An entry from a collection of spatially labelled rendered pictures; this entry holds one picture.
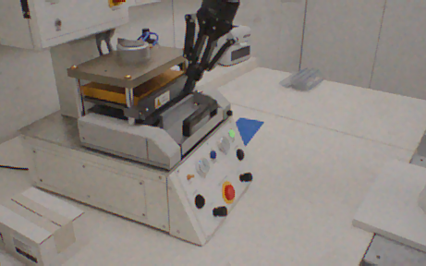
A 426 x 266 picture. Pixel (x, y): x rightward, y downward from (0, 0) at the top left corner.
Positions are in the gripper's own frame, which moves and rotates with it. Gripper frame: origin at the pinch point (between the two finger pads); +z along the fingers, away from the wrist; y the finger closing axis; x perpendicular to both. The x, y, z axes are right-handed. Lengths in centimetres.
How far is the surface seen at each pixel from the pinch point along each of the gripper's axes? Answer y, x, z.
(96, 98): -17.6, -9.5, 13.0
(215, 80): -18, 77, 38
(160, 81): -8.0, 1.0, 6.1
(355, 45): 25, 248, 39
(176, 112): -0.5, -0.7, 10.1
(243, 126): 8, 46, 32
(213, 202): 18.5, -6.7, 22.9
